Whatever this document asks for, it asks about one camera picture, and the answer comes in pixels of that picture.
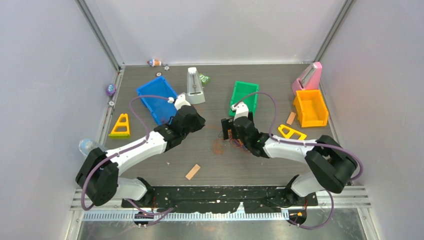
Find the coloured cable bundle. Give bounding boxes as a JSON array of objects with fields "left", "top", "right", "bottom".
[{"left": 211, "top": 127, "right": 253, "bottom": 156}]

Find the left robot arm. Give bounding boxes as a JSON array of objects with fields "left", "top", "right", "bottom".
[{"left": 75, "top": 105, "right": 206, "bottom": 207}]

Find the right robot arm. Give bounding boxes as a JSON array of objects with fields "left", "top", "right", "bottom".
[{"left": 221, "top": 116, "right": 359, "bottom": 205}]

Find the blue plastic bin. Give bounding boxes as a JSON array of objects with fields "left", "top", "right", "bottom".
[{"left": 135, "top": 76, "right": 177, "bottom": 125}]

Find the white metronome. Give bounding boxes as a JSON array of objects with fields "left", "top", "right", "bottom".
[{"left": 186, "top": 67, "right": 206, "bottom": 105}]

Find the green plastic bin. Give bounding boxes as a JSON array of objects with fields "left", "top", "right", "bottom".
[{"left": 228, "top": 81, "right": 260, "bottom": 117}]

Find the green monster toy block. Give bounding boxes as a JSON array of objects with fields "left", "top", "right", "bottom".
[{"left": 199, "top": 73, "right": 211, "bottom": 86}]

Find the small wooden block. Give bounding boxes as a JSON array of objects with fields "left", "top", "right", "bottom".
[{"left": 286, "top": 111, "right": 297, "bottom": 126}]

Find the flat wooden block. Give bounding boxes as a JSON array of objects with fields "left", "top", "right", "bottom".
[{"left": 185, "top": 164, "right": 201, "bottom": 181}]

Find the small clown figurine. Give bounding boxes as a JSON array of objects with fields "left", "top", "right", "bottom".
[{"left": 146, "top": 58, "right": 162, "bottom": 67}]

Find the yellow triangle on green base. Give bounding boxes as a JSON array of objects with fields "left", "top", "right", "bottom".
[{"left": 108, "top": 113, "right": 131, "bottom": 139}]

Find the orange plastic bin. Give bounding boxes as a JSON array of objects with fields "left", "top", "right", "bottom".
[{"left": 293, "top": 89, "right": 329, "bottom": 128}]

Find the purple round toy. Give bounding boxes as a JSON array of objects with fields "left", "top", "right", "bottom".
[{"left": 106, "top": 83, "right": 117, "bottom": 97}]

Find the pink metronome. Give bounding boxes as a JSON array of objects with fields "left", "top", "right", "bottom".
[{"left": 291, "top": 61, "right": 323, "bottom": 96}]

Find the clear plastic bottle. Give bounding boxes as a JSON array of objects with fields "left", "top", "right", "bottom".
[{"left": 78, "top": 138, "right": 100, "bottom": 158}]

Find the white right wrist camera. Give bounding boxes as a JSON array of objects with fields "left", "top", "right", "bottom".
[{"left": 231, "top": 102, "right": 249, "bottom": 120}]

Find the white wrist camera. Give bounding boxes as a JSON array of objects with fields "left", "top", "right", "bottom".
[
  {"left": 231, "top": 102, "right": 249, "bottom": 120},
  {"left": 173, "top": 93, "right": 191, "bottom": 111}
]

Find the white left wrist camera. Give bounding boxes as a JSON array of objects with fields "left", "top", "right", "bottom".
[{"left": 173, "top": 93, "right": 191, "bottom": 111}]

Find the yellow triangular plastic frame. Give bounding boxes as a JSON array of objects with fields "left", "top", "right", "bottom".
[{"left": 277, "top": 124, "right": 307, "bottom": 140}]

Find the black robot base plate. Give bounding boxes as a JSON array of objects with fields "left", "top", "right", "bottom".
[{"left": 121, "top": 186, "right": 318, "bottom": 214}]

